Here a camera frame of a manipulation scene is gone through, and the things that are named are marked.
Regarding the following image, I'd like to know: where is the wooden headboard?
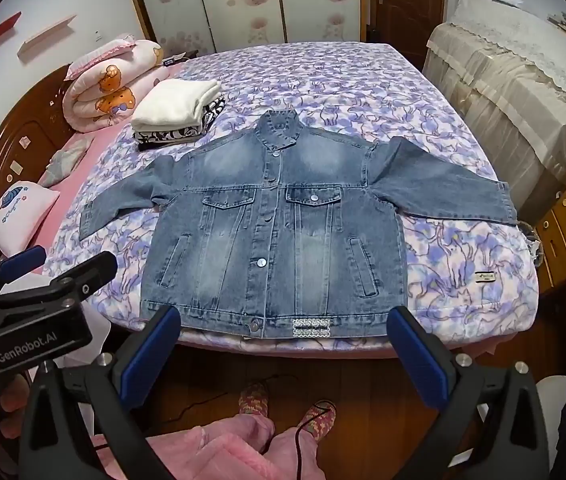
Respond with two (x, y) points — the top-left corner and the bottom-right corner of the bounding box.
(0, 62), (81, 261)

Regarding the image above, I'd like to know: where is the pink fleece robe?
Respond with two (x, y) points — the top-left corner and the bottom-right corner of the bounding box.
(93, 412), (326, 480)

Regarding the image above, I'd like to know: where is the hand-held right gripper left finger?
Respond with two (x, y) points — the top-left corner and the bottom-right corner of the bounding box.
(17, 305), (182, 480)

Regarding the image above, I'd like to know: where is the bear print quilt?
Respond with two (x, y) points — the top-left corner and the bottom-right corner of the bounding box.
(62, 32), (174, 133)

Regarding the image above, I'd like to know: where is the white embroidered pillow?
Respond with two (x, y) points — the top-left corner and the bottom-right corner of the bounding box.
(0, 182), (61, 247)

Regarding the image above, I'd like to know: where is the pink wall shelf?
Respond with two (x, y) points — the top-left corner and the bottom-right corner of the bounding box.
(17, 14), (78, 53)

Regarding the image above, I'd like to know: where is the grey cloth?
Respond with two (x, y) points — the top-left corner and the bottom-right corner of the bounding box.
(38, 137), (95, 188)

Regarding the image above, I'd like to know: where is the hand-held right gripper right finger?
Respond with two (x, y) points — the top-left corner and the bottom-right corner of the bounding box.
(387, 305), (551, 480)

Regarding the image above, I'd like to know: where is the white folded sweater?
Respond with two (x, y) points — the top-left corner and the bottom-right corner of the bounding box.
(131, 79), (222, 131)

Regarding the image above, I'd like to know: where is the purple floral blanket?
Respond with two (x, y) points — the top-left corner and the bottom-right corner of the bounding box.
(43, 42), (541, 348)

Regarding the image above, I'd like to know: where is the lace covered furniture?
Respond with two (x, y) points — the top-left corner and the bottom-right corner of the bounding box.
(422, 0), (566, 201)

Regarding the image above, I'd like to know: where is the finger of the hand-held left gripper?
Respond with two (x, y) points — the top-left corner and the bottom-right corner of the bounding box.
(0, 245), (47, 306)
(0, 251), (118, 311)

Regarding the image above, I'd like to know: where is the floral door wardrobe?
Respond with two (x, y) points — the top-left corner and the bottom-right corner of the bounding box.
(123, 0), (371, 56)

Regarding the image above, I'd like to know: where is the blue denim jacket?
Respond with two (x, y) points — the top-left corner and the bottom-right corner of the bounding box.
(79, 110), (518, 341)

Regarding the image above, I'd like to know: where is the black and white patterned garment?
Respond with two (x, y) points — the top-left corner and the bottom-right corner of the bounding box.
(133, 95), (226, 152)

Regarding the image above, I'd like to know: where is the brown wooden door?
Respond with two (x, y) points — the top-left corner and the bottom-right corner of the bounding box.
(369, 0), (448, 73)

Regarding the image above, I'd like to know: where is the pink knitted slipper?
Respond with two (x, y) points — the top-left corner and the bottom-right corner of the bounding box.
(239, 382), (270, 418)
(299, 400), (338, 443)

